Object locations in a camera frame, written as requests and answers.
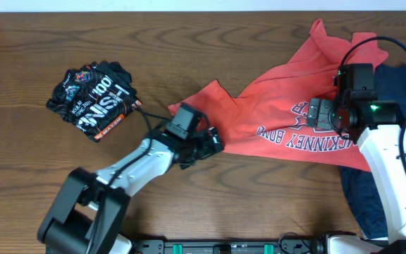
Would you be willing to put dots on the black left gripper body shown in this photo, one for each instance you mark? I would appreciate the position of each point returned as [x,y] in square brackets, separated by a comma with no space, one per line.
[199,147]

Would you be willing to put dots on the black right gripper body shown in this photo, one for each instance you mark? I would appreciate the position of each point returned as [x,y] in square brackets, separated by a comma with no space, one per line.
[323,120]

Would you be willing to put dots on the red printed t-shirt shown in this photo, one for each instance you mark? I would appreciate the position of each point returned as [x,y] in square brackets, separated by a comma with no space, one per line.
[268,118]

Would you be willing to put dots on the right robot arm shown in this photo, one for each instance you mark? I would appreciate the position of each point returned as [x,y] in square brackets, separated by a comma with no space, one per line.
[376,127]

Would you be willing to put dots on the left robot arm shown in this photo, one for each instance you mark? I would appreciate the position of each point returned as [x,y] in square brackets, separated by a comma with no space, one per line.
[87,213]

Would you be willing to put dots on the navy blue shirt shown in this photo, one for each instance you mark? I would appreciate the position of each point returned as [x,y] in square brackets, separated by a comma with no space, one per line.
[358,186]

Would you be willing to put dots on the folded black printed jersey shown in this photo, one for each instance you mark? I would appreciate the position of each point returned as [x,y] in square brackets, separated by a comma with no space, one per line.
[95,98]

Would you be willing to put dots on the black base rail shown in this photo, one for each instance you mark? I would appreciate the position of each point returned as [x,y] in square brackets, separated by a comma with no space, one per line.
[291,245]

